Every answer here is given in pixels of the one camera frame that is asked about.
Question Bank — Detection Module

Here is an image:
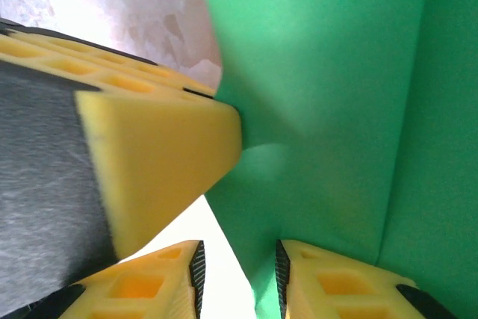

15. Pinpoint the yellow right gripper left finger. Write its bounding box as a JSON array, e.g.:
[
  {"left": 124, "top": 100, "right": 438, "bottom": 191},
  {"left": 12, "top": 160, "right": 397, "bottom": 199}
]
[{"left": 22, "top": 239, "right": 206, "bottom": 319}]

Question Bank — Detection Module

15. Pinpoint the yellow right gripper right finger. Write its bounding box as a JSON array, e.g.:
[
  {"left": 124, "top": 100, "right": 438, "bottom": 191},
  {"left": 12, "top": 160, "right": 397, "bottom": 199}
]
[{"left": 275, "top": 238, "right": 459, "bottom": 319}]

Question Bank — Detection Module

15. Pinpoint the green paper sheet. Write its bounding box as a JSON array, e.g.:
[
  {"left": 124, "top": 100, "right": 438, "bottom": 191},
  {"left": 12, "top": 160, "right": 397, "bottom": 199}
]
[{"left": 197, "top": 0, "right": 478, "bottom": 319}]

